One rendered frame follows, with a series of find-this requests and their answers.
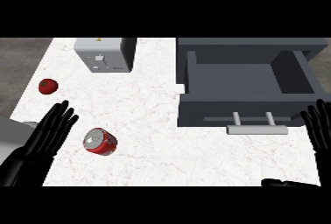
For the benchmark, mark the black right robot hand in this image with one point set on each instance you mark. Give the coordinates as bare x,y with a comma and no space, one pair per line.
321,128

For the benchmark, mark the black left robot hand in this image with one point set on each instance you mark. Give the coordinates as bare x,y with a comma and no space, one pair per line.
41,140

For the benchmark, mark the red soda can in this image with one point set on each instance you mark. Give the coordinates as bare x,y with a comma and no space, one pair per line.
100,142

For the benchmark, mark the dark grey open drawer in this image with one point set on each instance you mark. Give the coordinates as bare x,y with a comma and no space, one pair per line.
236,78

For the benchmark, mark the dark grey drawer front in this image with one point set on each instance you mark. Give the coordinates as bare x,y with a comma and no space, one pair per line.
208,109

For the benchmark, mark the pale grey block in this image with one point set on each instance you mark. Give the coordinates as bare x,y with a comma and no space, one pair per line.
15,131

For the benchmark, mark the red tomato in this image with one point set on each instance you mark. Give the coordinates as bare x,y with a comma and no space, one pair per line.
48,86

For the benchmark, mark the pale grey toaster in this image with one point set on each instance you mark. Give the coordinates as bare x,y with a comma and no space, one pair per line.
101,54

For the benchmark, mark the dark grey cabinet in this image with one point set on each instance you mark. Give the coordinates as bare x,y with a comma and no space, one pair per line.
250,44

